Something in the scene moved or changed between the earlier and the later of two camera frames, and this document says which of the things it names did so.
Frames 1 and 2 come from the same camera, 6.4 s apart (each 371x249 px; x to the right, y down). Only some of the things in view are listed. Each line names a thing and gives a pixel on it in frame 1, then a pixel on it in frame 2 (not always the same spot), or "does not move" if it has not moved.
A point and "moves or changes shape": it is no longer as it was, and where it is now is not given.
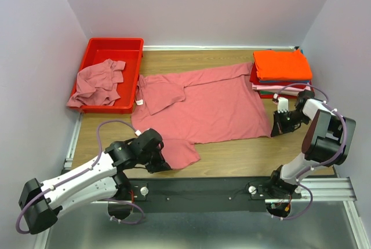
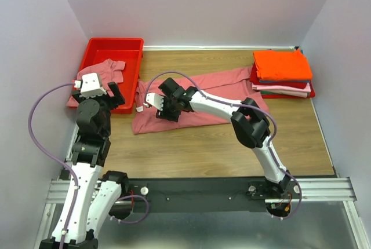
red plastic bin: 129,50 does not move
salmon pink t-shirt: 213,105 moves or changes shape
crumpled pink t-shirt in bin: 97,84 does not move
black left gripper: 158,165 → 108,97
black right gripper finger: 278,129 → 171,115
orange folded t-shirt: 281,65 does not move
